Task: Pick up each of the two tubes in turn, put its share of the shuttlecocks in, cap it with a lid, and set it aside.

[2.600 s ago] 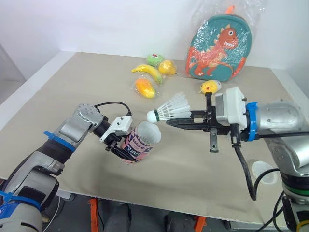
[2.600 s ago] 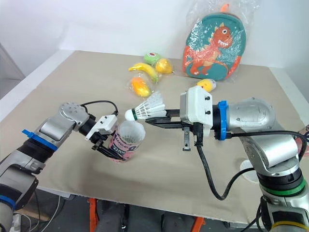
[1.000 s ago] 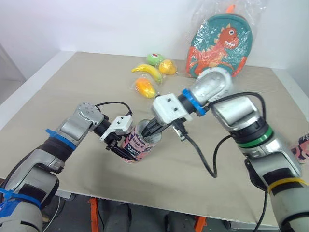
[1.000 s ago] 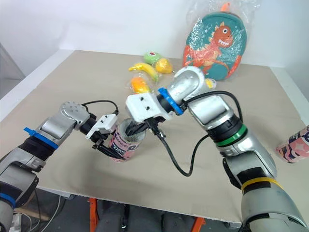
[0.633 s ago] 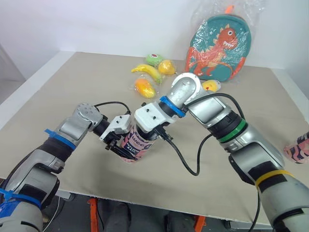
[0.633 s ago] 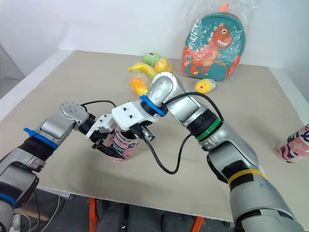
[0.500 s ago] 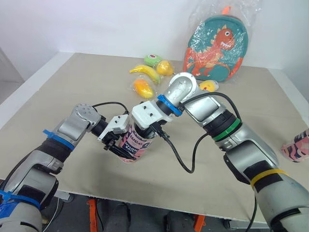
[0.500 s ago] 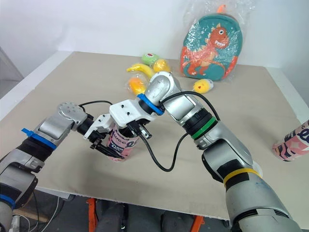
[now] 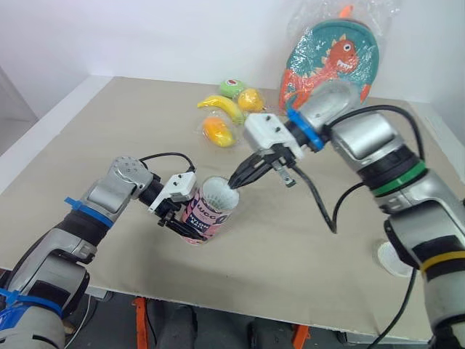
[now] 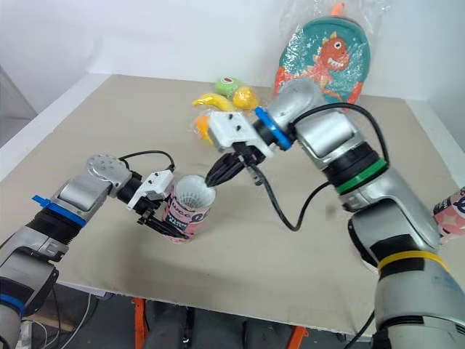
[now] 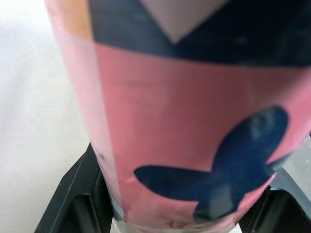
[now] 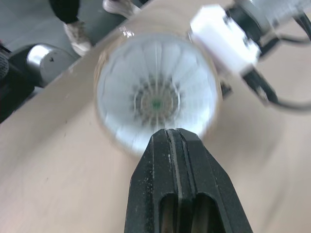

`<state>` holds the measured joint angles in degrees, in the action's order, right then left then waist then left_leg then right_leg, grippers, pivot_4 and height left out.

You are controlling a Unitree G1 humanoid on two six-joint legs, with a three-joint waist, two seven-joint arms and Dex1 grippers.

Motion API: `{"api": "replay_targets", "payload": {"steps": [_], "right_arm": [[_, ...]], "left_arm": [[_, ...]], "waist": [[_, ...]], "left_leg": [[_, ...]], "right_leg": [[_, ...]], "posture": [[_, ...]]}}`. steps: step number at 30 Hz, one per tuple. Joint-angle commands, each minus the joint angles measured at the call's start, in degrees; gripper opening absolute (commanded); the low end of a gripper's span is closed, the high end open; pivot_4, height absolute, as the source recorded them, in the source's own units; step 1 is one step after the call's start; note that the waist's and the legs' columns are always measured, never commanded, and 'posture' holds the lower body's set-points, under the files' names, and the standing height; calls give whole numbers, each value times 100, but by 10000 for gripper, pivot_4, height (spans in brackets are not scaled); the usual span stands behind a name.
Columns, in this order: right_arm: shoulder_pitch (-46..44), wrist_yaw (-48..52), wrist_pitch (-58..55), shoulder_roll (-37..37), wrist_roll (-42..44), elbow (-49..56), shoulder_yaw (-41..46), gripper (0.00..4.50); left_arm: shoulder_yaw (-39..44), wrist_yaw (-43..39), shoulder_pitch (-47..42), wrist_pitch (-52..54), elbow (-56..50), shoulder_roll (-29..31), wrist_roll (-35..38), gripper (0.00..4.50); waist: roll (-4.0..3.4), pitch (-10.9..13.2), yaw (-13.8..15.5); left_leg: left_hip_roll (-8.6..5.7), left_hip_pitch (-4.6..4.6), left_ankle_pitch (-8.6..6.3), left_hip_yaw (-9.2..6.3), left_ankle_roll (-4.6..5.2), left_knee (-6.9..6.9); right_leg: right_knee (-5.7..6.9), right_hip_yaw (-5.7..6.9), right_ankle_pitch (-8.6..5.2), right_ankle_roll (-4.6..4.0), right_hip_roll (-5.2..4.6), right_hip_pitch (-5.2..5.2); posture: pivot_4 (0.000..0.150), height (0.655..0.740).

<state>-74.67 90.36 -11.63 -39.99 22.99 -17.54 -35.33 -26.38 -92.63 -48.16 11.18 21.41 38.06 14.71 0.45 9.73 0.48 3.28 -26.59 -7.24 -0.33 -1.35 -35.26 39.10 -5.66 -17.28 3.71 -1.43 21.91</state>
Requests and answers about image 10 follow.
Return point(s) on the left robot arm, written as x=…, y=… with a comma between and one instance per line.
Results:
x=78, y=196

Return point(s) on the pink patterned tube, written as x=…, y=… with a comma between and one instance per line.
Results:
x=452, y=218
x=190, y=221

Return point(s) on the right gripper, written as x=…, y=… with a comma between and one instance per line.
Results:
x=247, y=154

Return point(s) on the green toy fruit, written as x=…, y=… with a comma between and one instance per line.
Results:
x=227, y=84

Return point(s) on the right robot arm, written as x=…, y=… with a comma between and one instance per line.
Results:
x=396, y=218

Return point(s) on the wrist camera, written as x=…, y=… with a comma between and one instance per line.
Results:
x=232, y=129
x=154, y=183

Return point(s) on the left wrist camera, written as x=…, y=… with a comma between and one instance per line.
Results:
x=154, y=183

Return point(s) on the orange table leg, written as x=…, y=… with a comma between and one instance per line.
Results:
x=298, y=338
x=138, y=323

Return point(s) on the yellow toy lemon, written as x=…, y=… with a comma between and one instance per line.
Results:
x=245, y=97

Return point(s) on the white shuttlecock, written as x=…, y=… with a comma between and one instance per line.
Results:
x=192, y=191

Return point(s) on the orange toy fruit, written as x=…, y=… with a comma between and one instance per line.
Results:
x=201, y=125

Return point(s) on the teal dinosaur backpack in bag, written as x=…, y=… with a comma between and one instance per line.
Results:
x=327, y=58

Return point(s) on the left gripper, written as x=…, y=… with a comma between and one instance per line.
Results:
x=147, y=211

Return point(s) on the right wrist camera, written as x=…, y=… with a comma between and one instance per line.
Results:
x=232, y=129

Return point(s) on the yellow toy banana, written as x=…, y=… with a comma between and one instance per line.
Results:
x=214, y=100

